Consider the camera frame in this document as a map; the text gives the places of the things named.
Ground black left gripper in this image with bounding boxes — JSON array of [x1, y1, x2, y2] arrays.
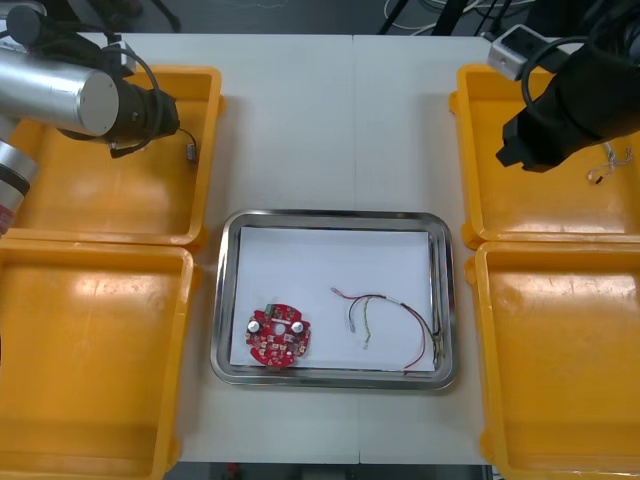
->
[[140, 89, 181, 147]]

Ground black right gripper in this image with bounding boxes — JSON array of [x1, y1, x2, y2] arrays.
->
[[494, 105, 581, 174]]

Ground small metal solenoid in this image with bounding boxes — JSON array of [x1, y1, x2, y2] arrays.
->
[[177, 128, 197, 164]]

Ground white twisted wire harness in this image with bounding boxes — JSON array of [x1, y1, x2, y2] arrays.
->
[[586, 141, 635, 185]]

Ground red and black wire harness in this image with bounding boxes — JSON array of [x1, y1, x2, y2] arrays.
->
[[330, 285, 445, 372]]

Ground round red circuit board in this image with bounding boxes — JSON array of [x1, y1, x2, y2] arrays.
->
[[244, 301, 313, 369]]

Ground yellow-orange plastic bin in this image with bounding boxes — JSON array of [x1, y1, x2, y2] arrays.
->
[[447, 63, 640, 251], [0, 63, 225, 251], [0, 238, 204, 480], [464, 240, 640, 480]]

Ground black chair base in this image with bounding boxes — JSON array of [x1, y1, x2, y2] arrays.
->
[[64, 0, 182, 34]]

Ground black tripod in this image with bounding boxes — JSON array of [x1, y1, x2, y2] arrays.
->
[[377, 0, 474, 37]]

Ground white paper sheet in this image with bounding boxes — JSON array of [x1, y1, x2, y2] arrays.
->
[[228, 225, 436, 374]]

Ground steel tray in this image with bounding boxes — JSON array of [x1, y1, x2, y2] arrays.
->
[[209, 208, 457, 394]]

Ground white cable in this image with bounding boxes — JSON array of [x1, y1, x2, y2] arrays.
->
[[382, 0, 544, 39]]

